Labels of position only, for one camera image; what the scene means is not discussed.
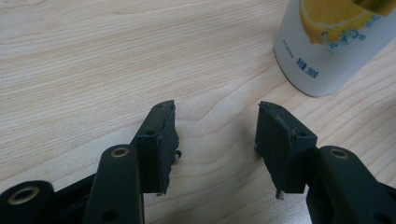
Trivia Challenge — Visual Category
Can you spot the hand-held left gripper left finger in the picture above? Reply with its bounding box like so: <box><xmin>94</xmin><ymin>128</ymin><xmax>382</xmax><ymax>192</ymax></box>
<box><xmin>130</xmin><ymin>99</ymin><xmax>181</xmax><ymax>196</ymax></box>

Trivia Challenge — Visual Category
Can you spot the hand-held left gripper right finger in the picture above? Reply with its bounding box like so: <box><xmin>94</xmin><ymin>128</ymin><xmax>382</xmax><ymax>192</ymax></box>
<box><xmin>254</xmin><ymin>100</ymin><xmax>318</xmax><ymax>194</ymax></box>

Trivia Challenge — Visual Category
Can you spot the white lemon print bottle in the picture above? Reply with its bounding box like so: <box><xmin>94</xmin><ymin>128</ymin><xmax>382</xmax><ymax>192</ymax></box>
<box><xmin>273</xmin><ymin>0</ymin><xmax>396</xmax><ymax>98</ymax></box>

